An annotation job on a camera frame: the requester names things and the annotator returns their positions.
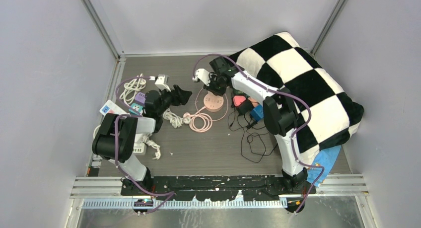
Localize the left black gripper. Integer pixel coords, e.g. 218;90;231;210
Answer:
156;85;191;116

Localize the white charger block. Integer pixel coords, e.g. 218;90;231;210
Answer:
212;85;225;95

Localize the pink round socket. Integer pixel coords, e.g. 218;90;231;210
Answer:
203;92;224;112

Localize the pink plug adapter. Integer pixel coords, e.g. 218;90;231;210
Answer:
232;95;247;107

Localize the orange small plug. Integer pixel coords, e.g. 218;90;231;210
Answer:
248;98;260;107

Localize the purple power strip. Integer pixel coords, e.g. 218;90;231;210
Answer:
134;92;146;106

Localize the teal usb power strip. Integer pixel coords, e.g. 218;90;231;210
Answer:
129;103;143;115

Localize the blue cube socket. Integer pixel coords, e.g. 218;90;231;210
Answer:
250;104;264;122

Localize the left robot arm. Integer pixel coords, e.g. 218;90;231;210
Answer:
92;85;193;195

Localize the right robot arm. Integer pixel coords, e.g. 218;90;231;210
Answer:
203;56;306;194

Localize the white colourful power strip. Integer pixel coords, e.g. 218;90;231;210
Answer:
99;100;124;116

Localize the checkered black white pillow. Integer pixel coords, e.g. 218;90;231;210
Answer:
229;32;364;164

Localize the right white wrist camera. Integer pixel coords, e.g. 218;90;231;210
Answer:
192;68;211;86

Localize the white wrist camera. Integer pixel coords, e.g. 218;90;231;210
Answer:
154;74;171;92
192;68;211;86

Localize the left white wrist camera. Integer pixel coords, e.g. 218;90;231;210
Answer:
154;74;171;92

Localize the white thick coiled cable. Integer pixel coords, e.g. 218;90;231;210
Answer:
119;73;147;105

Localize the black thin cable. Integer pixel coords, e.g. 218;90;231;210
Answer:
228;103;280;163

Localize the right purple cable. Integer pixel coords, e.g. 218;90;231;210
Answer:
192;53;326;214

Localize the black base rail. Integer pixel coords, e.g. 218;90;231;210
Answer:
142;175;316;202

